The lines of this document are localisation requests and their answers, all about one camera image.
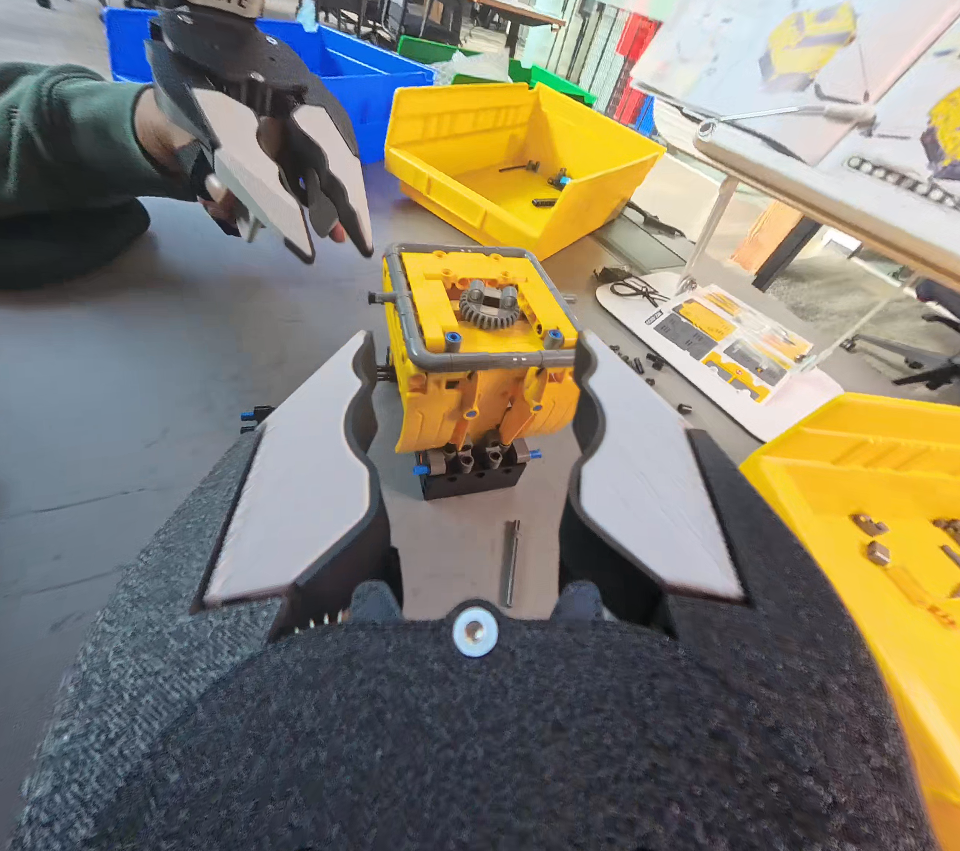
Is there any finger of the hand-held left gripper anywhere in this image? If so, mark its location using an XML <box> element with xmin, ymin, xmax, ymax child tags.
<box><xmin>192</xmin><ymin>87</ymin><xmax>319</xmax><ymax>266</ymax></box>
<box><xmin>258</xmin><ymin>103</ymin><xmax>375</xmax><ymax>261</ymax></box>

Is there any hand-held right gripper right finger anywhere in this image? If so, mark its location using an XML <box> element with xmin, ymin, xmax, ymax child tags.
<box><xmin>570</xmin><ymin>332</ymin><xmax>746</xmax><ymax>601</ymax></box>

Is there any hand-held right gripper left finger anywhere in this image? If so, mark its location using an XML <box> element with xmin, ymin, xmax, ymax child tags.
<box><xmin>202</xmin><ymin>332</ymin><xmax>391</xmax><ymax>606</ymax></box>

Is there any yellow lego vehicle model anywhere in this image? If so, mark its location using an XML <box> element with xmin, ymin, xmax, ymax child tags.
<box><xmin>367</xmin><ymin>242</ymin><xmax>585</xmax><ymax>502</ymax></box>

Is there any person's left forearm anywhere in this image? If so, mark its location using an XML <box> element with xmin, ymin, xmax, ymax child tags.
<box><xmin>0</xmin><ymin>62</ymin><xmax>198</xmax><ymax>203</ymax></box>

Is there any pile of small lego pins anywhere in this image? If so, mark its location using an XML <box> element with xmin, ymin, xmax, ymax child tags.
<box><xmin>604</xmin><ymin>339</ymin><xmax>695</xmax><ymax>417</ymax></box>

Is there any dark grey lego axle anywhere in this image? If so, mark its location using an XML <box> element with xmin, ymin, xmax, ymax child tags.
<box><xmin>500</xmin><ymin>519</ymin><xmax>522</xmax><ymax>608</ymax></box>

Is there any lego sticker sheet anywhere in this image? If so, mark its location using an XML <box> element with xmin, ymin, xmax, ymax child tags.
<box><xmin>643</xmin><ymin>287</ymin><xmax>816</xmax><ymax>406</ymax></box>

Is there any pile of mixed lego parts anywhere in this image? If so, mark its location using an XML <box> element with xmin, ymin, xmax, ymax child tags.
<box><xmin>849</xmin><ymin>510</ymin><xmax>960</xmax><ymax>614</ymax></box>

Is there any lego instruction booklet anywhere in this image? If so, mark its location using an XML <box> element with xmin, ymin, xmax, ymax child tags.
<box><xmin>628</xmin><ymin>0</ymin><xmax>960</xmax><ymax>211</ymax></box>

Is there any person's left hand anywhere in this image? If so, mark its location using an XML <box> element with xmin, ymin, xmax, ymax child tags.
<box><xmin>133</xmin><ymin>86</ymin><xmax>249</xmax><ymax>237</ymax></box>

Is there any blue plastic bin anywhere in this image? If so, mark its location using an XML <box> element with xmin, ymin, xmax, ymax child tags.
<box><xmin>255</xmin><ymin>17</ymin><xmax>438</xmax><ymax>167</ymax></box>
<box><xmin>101</xmin><ymin>5</ymin><xmax>175</xmax><ymax>84</ymax></box>

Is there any yellow plastic bin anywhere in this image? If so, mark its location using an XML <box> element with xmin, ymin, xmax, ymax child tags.
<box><xmin>384</xmin><ymin>80</ymin><xmax>667</xmax><ymax>262</ymax></box>

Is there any green plastic bin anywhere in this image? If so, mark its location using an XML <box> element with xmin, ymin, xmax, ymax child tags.
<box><xmin>396</xmin><ymin>33</ymin><xmax>483</xmax><ymax>66</ymax></box>
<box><xmin>507</xmin><ymin>59</ymin><xmax>599</xmax><ymax>108</ymax></box>

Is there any clear plastic bag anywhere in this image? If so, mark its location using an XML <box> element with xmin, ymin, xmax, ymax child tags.
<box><xmin>431</xmin><ymin>47</ymin><xmax>515</xmax><ymax>86</ymax></box>

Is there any yellow divided parts bin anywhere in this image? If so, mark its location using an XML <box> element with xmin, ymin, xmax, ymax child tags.
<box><xmin>738</xmin><ymin>392</ymin><xmax>960</xmax><ymax>851</ymax></box>

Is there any dark flat panel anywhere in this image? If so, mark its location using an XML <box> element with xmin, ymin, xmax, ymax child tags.
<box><xmin>596</xmin><ymin>213</ymin><xmax>688</xmax><ymax>276</ymax></box>

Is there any black curved tool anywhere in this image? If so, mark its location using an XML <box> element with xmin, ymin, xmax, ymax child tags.
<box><xmin>624</xmin><ymin>200</ymin><xmax>688</xmax><ymax>239</ymax></box>

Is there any stack of red bins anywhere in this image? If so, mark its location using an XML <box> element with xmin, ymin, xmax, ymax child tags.
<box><xmin>613</xmin><ymin>13</ymin><xmax>663</xmax><ymax>121</ymax></box>

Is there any black cable bundle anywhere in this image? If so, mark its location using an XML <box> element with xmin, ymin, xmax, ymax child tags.
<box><xmin>609</xmin><ymin>275</ymin><xmax>671</xmax><ymax>310</ymax></box>

